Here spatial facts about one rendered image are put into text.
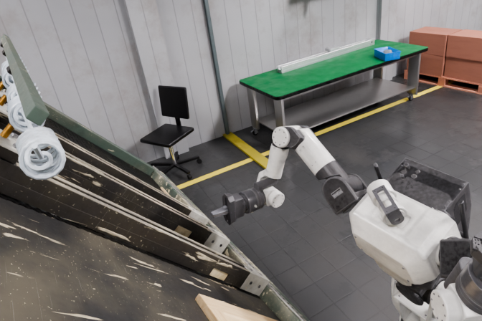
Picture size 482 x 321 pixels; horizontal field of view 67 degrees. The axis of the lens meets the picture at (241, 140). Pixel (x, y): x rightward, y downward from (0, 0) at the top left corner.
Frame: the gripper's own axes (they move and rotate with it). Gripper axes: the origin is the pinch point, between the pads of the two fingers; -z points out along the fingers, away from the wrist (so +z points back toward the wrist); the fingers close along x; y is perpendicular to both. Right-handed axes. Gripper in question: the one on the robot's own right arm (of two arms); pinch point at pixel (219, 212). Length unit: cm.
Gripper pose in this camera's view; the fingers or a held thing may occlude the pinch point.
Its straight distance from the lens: 137.2
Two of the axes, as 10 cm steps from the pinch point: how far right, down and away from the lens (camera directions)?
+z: 8.4, -2.4, 4.9
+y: 5.5, 3.1, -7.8
